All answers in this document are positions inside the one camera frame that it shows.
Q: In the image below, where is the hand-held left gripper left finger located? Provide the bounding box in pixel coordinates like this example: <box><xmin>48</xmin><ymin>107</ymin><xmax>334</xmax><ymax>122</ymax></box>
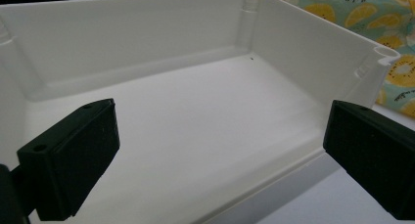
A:
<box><xmin>16</xmin><ymin>98</ymin><xmax>121</xmax><ymax>222</ymax></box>

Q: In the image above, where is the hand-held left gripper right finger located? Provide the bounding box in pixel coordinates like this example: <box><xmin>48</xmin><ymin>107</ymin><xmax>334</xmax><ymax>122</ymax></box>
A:
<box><xmin>323</xmin><ymin>99</ymin><xmax>415</xmax><ymax>221</ymax></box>

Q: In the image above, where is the white plastic storage box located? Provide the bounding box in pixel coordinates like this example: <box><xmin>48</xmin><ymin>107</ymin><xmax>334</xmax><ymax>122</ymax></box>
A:
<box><xmin>0</xmin><ymin>0</ymin><xmax>401</xmax><ymax>224</ymax></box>

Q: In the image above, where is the lemon print cloth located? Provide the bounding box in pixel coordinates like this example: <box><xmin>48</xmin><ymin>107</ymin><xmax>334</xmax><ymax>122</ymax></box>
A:
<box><xmin>285</xmin><ymin>0</ymin><xmax>415</xmax><ymax>118</ymax></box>

